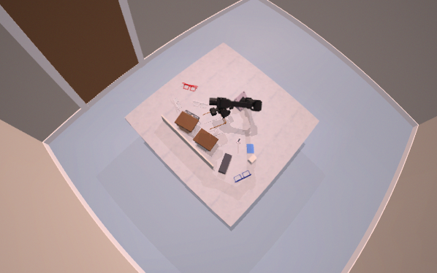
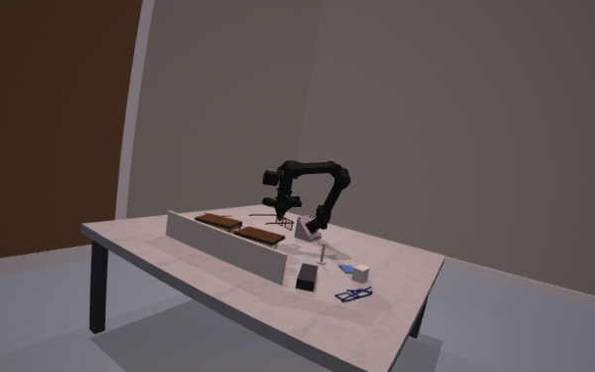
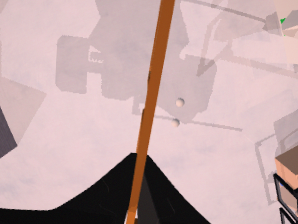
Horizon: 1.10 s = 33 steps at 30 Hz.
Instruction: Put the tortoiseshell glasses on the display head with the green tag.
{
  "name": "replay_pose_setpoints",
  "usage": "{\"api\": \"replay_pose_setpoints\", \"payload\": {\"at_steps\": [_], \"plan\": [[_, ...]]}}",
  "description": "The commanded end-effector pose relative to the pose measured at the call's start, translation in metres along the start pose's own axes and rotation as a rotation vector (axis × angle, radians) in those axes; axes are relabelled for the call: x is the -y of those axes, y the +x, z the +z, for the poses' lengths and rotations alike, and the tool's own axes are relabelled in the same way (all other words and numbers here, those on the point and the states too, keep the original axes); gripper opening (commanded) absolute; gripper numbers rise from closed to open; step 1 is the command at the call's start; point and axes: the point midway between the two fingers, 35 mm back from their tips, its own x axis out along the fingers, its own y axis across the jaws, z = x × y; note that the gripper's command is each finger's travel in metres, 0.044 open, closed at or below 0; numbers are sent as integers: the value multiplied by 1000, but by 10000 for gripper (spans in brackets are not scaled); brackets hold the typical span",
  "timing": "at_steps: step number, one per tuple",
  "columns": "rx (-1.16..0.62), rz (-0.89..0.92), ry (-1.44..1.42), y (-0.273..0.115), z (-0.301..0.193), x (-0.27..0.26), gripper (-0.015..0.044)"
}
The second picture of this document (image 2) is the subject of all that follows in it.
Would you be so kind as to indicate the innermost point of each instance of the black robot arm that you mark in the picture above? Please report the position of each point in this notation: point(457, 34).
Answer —
point(293, 169)

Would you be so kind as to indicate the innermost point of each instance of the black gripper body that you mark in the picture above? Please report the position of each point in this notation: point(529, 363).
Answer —
point(273, 202)

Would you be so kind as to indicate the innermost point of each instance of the white flat panel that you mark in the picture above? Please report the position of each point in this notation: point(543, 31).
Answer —
point(251, 257)

